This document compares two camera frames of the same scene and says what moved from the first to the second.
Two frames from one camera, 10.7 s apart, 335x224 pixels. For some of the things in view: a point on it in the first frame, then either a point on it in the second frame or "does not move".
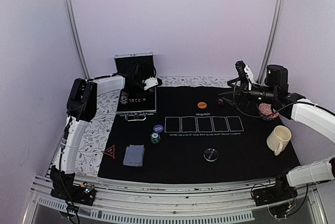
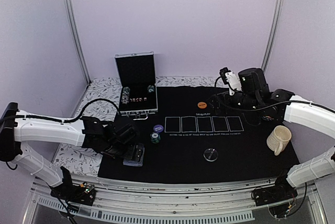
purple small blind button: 158,128 does not move
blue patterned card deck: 134,155 does not move
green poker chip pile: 155,137 does not move
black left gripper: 141,93 → 130,153
